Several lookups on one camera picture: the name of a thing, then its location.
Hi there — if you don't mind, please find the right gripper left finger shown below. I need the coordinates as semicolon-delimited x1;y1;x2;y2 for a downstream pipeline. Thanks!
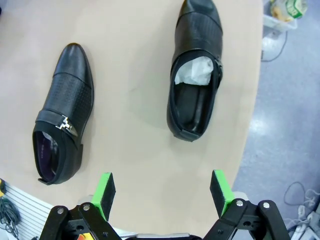
38;171;118;240

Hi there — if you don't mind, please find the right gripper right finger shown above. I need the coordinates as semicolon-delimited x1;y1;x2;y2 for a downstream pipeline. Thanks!
202;169;292;240

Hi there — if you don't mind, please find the black buckle shoe purple insole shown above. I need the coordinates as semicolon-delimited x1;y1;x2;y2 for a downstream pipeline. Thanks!
31;42;95;186

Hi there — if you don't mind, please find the black leather buckle shoe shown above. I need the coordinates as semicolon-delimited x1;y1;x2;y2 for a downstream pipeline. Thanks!
166;0;224;143

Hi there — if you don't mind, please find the white crumpled stuffing paper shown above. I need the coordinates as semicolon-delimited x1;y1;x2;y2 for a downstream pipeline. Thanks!
174;56;215;86

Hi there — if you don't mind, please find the clear plastic storage bin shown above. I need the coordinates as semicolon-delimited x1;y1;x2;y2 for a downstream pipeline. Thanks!
262;0;309;32

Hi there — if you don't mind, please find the ribbed aluminium robot base plate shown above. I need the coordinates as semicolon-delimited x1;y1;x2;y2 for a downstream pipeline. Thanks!
0;178;55;240

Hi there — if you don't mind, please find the grey green cable bundle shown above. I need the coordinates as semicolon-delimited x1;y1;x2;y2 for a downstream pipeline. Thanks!
0;196;22;237

